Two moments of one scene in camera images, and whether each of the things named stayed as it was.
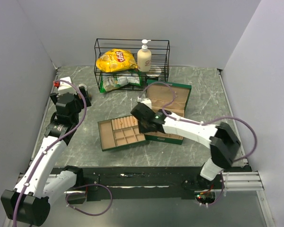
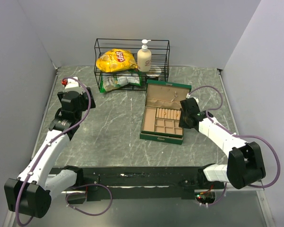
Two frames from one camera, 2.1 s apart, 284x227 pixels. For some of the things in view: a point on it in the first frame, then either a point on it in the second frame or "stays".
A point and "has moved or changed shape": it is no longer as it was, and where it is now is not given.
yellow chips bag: [116, 59] stays
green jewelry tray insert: [119, 132] has moved or changed shape
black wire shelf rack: [127, 64] stays
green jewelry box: [172, 97] stays
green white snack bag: [109, 82] stays
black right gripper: [142, 129] → [181, 124]
